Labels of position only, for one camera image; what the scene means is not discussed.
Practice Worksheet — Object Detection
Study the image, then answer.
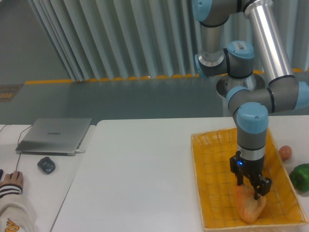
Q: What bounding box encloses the person's hand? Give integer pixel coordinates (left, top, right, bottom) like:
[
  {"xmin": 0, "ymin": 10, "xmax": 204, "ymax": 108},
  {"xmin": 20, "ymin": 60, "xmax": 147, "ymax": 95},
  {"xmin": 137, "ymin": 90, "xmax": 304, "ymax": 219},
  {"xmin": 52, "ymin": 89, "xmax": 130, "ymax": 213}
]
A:
[{"xmin": 0, "ymin": 171, "xmax": 24, "ymax": 194}]

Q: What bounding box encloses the cream sleeved forearm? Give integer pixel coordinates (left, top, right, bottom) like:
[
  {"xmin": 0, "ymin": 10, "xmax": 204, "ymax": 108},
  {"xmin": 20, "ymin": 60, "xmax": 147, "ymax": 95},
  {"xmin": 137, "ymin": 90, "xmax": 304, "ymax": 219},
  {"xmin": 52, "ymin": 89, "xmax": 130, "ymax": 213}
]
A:
[{"xmin": 0, "ymin": 184, "xmax": 35, "ymax": 232}]

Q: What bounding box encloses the black mouse cable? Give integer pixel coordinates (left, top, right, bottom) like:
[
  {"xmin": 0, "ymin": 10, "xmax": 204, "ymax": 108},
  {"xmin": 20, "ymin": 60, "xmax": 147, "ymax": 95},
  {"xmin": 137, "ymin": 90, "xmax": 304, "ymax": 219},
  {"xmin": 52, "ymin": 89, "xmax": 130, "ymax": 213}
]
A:
[{"xmin": 0, "ymin": 124, "xmax": 32, "ymax": 172}]

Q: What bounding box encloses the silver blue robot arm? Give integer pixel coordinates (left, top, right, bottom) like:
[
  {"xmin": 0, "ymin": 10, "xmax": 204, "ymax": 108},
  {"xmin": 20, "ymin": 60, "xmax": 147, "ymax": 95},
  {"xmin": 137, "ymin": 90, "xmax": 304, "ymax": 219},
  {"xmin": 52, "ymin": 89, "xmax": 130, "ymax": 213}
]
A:
[{"xmin": 192, "ymin": 0, "xmax": 309, "ymax": 199}]

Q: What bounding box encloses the dark earbud case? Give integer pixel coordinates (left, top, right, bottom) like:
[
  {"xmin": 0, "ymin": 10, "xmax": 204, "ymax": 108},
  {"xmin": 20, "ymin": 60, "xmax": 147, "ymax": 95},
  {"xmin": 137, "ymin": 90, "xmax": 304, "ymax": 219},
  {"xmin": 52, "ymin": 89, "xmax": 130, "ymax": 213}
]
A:
[{"xmin": 37, "ymin": 157, "xmax": 56, "ymax": 174}]

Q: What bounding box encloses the yellow wicker basket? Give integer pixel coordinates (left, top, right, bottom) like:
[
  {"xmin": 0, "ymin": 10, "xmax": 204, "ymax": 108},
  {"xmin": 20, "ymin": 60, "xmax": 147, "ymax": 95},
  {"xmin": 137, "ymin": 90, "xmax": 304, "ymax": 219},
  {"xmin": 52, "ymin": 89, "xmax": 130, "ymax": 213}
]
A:
[{"xmin": 191, "ymin": 128, "xmax": 309, "ymax": 232}]

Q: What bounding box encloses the triangular brown bread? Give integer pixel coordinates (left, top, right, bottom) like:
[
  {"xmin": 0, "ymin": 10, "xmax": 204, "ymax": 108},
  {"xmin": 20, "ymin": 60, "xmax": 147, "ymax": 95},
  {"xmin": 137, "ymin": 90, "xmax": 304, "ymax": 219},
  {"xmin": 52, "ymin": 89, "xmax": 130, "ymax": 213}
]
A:
[{"xmin": 234, "ymin": 185, "xmax": 267, "ymax": 224}]

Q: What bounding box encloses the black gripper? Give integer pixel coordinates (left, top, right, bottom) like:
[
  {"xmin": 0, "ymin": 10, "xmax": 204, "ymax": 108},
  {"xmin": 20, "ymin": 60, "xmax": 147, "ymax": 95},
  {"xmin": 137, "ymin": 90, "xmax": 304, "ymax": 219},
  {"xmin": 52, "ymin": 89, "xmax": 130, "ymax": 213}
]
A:
[{"xmin": 229, "ymin": 151, "xmax": 272, "ymax": 200}]

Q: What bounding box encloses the silver laptop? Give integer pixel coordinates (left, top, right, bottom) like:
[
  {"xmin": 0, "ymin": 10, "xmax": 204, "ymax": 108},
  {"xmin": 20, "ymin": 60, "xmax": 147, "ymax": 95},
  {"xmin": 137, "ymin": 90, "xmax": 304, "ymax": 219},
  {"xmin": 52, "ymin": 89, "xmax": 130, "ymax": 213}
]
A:
[{"xmin": 15, "ymin": 118, "xmax": 91, "ymax": 156}]

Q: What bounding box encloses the red tomato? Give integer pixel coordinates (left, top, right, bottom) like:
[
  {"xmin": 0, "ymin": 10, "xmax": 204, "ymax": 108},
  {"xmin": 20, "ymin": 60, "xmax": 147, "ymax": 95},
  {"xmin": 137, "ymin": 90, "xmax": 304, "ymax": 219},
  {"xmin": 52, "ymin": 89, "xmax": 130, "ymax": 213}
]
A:
[{"xmin": 279, "ymin": 145, "xmax": 293, "ymax": 162}]

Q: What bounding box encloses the white pleated curtain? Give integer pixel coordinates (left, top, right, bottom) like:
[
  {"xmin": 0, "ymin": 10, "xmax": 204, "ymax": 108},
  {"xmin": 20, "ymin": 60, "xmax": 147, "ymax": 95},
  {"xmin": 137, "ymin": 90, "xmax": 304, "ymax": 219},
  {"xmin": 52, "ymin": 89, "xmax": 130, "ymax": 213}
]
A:
[{"xmin": 30, "ymin": 0, "xmax": 309, "ymax": 82}]

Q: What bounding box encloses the green bell pepper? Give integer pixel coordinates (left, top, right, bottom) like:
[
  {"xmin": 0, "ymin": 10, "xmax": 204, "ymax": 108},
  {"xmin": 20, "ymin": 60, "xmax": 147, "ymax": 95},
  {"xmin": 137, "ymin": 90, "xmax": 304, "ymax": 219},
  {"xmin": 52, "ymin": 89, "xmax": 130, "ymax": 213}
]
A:
[{"xmin": 289, "ymin": 163, "xmax": 309, "ymax": 192}]

